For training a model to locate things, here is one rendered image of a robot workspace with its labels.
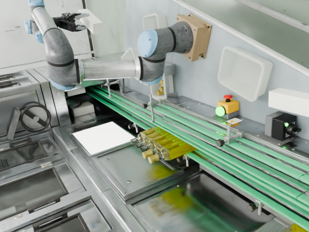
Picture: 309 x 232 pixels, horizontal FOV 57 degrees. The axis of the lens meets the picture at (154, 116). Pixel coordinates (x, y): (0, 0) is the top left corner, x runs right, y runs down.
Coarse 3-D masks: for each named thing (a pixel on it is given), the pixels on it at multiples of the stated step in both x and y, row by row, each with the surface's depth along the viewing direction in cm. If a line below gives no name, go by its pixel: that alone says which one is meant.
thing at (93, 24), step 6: (84, 12) 173; (90, 12) 174; (84, 18) 170; (90, 18) 166; (96, 18) 167; (84, 24) 173; (90, 24) 164; (96, 24) 162; (102, 24) 164; (90, 30) 167; (96, 30) 164; (102, 30) 166
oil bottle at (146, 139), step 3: (156, 132) 154; (159, 132) 154; (162, 132) 154; (165, 132) 153; (147, 135) 152; (150, 135) 151; (153, 135) 151; (156, 135) 151; (159, 135) 151; (144, 138) 150; (147, 138) 149; (150, 138) 148; (144, 141) 149; (147, 141) 148; (147, 144) 148
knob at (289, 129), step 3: (291, 123) 104; (288, 126) 104; (291, 126) 103; (294, 126) 103; (297, 126) 104; (288, 129) 104; (291, 129) 103; (294, 129) 103; (297, 129) 103; (300, 129) 103; (288, 132) 104; (291, 132) 103; (294, 132) 102; (297, 132) 102
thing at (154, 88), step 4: (164, 72) 163; (164, 76) 164; (164, 80) 164; (156, 84) 181; (164, 84) 165; (152, 88) 181; (156, 88) 182; (164, 88) 166; (152, 92) 182; (164, 92) 168; (152, 96) 182; (156, 96) 181; (160, 96) 179; (164, 96) 178
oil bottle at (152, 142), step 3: (162, 135) 149; (165, 135) 149; (168, 135) 148; (171, 135) 148; (153, 138) 147; (156, 138) 147; (159, 138) 147; (162, 138) 146; (165, 138) 146; (168, 138) 146; (150, 141) 145; (153, 141) 144; (156, 141) 144; (159, 141) 144; (150, 144) 144; (153, 144) 143; (153, 147) 143
